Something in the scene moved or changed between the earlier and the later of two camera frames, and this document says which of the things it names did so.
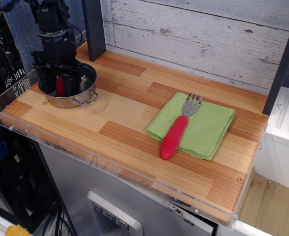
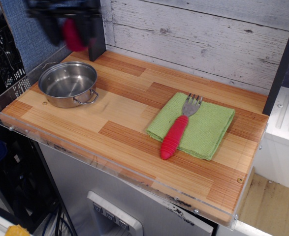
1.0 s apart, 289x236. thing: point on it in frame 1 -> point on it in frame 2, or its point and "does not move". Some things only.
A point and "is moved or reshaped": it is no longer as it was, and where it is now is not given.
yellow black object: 16,230 does not move
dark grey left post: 94,28 does not move
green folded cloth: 205,129 does not move
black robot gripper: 58,54 -> 89,13
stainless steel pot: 87,94 does not move
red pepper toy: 59,88 is moved or reshaped
